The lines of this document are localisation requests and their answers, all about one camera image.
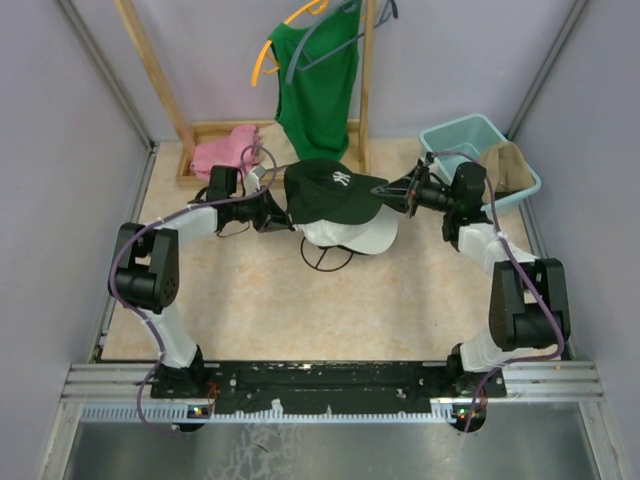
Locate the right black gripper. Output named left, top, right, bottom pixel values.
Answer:
left=369, top=164, right=458, bottom=219

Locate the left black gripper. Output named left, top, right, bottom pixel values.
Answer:
left=228, top=185, right=297, bottom=233

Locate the white cap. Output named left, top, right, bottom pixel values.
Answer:
left=294, top=206, right=400, bottom=255

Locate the black cap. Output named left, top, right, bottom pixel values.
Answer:
left=284, top=159, right=387, bottom=225

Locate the black wire hat stand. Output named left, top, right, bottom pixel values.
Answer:
left=299, top=238, right=356, bottom=273

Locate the wooden clothes rack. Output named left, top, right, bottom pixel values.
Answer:
left=114, top=1, right=376, bottom=190

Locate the khaki cap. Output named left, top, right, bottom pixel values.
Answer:
left=478, top=141, right=535, bottom=198

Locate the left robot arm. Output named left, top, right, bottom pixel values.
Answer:
left=108, top=166, right=290, bottom=397

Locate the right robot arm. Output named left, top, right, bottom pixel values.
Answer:
left=372, top=162, right=571, bottom=396

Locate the beige folded cloth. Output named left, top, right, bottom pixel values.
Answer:
left=251, top=123, right=300, bottom=175

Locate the pink folded cloth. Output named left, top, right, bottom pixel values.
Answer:
left=190, top=124, right=261, bottom=182

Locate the green tank top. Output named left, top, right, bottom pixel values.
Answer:
left=270, top=1, right=361, bottom=161

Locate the yellow clothes hanger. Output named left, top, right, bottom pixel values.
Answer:
left=250, top=0, right=329, bottom=88

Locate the grey-blue clothes hanger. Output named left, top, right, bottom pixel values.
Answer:
left=286, top=0, right=400, bottom=85

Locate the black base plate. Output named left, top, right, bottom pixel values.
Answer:
left=151, top=357, right=483, bottom=415

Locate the aluminium rail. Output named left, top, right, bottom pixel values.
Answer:
left=61, top=361, right=604, bottom=431

